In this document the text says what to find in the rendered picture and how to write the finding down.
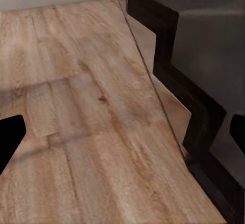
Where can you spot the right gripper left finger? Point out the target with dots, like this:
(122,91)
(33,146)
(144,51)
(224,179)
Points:
(12,131)

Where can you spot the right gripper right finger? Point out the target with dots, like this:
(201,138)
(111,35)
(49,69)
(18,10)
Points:
(237,131)

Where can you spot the stairs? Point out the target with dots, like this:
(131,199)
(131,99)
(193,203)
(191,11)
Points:
(194,53)

